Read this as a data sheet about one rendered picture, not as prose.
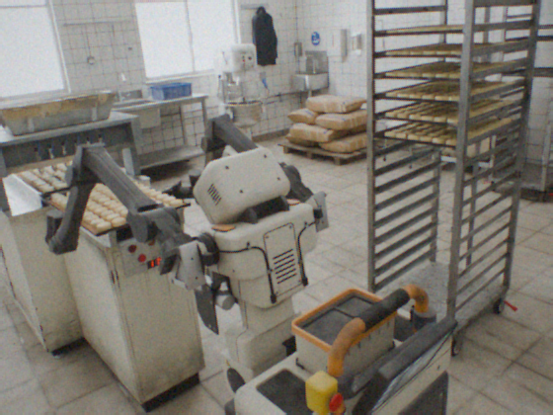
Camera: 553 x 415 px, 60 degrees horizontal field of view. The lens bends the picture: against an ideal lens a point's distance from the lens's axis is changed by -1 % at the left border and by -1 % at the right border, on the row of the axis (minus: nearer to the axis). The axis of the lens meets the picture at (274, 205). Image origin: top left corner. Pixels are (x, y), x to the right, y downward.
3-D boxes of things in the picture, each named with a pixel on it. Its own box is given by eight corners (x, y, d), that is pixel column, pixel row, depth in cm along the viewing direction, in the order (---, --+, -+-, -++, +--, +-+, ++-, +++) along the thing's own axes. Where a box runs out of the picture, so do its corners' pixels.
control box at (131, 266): (123, 275, 186) (117, 242, 181) (178, 254, 200) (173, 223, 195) (127, 278, 183) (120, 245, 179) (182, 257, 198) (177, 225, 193)
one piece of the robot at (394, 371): (430, 368, 119) (472, 311, 105) (335, 451, 98) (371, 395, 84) (396, 335, 125) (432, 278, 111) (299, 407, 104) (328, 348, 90)
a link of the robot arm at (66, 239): (74, 175, 140) (109, 170, 148) (66, 160, 142) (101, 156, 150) (50, 260, 166) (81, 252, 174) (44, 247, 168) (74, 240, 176)
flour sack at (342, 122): (341, 132, 538) (341, 118, 532) (313, 128, 568) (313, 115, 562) (378, 121, 583) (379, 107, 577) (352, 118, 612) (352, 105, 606)
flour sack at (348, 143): (344, 155, 548) (344, 142, 543) (317, 150, 578) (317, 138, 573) (382, 142, 592) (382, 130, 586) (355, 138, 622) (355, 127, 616)
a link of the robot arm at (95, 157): (69, 135, 138) (101, 132, 146) (65, 175, 145) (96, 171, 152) (149, 224, 116) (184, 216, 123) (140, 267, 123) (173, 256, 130)
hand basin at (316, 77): (348, 113, 654) (346, 28, 616) (328, 117, 633) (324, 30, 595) (301, 107, 729) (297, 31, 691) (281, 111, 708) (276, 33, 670)
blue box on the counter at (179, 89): (163, 100, 534) (161, 87, 529) (151, 98, 556) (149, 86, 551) (194, 95, 557) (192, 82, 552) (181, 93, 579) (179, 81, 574)
